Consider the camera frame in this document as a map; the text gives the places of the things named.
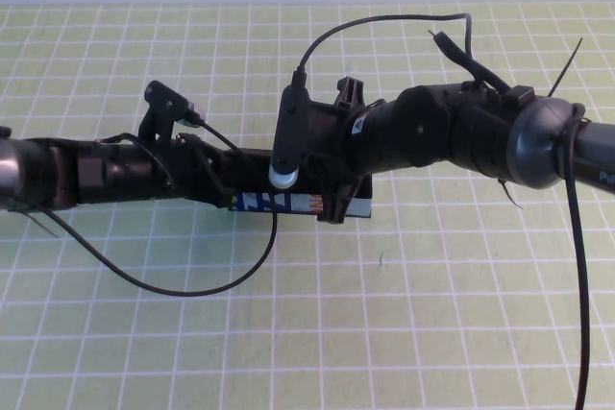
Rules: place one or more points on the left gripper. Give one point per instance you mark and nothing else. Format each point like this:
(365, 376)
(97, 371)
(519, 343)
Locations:
(182, 170)

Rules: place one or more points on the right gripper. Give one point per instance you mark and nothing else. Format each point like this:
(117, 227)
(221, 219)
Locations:
(375, 141)

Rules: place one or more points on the black printed glasses case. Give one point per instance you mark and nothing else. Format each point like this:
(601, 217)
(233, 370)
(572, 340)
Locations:
(358, 206)

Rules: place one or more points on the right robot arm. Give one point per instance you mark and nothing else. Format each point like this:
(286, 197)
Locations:
(480, 131)

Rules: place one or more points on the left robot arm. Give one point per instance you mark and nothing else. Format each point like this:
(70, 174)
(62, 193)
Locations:
(48, 175)

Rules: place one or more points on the green grid table mat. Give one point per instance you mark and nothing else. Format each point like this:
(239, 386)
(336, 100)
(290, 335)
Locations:
(288, 333)

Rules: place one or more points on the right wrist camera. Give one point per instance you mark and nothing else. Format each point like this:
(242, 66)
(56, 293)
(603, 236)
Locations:
(288, 131)

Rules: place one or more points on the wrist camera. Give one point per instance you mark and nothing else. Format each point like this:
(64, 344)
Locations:
(288, 131)
(163, 103)

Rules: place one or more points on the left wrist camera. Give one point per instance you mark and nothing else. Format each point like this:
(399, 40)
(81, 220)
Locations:
(163, 103)

